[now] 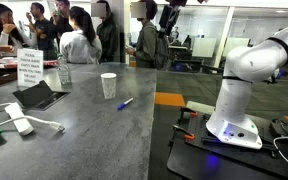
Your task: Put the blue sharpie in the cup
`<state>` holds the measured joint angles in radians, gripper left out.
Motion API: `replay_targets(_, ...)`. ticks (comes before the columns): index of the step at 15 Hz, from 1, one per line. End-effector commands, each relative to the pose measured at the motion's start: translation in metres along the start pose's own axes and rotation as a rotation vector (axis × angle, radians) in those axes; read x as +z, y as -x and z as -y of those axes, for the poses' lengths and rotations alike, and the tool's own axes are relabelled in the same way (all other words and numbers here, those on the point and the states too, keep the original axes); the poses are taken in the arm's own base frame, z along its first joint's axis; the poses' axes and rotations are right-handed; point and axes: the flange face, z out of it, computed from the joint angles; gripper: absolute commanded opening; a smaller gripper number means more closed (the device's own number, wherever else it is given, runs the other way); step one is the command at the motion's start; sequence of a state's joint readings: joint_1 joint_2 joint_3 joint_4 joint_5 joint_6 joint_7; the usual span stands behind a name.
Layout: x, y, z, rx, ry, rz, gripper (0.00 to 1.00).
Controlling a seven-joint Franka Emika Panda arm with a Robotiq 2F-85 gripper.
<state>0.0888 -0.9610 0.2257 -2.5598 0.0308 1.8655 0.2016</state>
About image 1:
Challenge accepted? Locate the blue sharpie marker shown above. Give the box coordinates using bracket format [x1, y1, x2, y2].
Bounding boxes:
[117, 98, 134, 110]

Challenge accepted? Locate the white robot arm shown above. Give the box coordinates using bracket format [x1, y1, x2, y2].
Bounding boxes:
[206, 27, 288, 149]

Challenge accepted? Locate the white paper cup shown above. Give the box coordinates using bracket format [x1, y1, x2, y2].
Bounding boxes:
[101, 73, 117, 99]

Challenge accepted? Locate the person in green jacket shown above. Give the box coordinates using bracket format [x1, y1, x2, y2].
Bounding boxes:
[126, 0, 168, 70]

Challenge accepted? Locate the orange black clamp rear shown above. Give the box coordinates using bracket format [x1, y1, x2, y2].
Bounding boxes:
[180, 107, 198, 117]

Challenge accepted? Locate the orange black clamp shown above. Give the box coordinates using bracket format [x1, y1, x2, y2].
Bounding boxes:
[173, 125, 195, 140]
[180, 107, 198, 117]

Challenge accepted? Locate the person in dark hoodie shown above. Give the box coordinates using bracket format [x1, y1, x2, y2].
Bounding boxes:
[96, 0, 119, 63]

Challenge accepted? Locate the person in white jacket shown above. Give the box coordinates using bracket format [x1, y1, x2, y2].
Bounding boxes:
[59, 6, 102, 65]

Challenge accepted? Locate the clear plastic water bottle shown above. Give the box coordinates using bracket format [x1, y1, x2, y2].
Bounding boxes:
[57, 54, 71, 84]

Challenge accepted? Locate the man in dark shirt drinking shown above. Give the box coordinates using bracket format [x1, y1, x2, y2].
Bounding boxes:
[50, 0, 72, 43]

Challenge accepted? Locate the man in black shirt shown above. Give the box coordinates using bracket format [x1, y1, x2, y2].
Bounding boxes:
[26, 2, 56, 60]

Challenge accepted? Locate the white printed sign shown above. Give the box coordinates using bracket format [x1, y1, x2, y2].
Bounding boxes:
[17, 48, 43, 87]

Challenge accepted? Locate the white power adapter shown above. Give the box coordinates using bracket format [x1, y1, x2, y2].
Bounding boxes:
[5, 103, 34, 136]

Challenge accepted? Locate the woman in white sweater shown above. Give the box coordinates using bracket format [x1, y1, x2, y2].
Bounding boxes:
[0, 3, 37, 56]

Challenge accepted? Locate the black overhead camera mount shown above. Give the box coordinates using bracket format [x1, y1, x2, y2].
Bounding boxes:
[158, 0, 187, 38]

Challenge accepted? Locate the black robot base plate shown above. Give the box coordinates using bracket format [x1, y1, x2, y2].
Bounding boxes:
[167, 111, 288, 180]

